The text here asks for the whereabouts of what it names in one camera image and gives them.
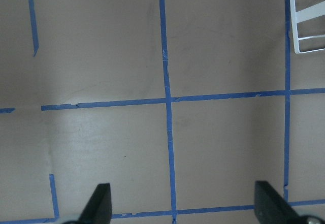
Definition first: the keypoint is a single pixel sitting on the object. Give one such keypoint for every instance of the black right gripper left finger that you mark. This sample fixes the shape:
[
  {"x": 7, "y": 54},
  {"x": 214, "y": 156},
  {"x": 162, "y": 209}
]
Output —
[{"x": 99, "y": 207}]

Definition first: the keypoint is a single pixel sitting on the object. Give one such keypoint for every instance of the white wire cup rack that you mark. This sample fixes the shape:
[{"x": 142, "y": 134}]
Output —
[{"x": 307, "y": 25}]

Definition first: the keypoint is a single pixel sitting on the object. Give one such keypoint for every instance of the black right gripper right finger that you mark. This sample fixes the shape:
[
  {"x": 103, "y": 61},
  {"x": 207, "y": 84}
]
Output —
[{"x": 270, "y": 207}]

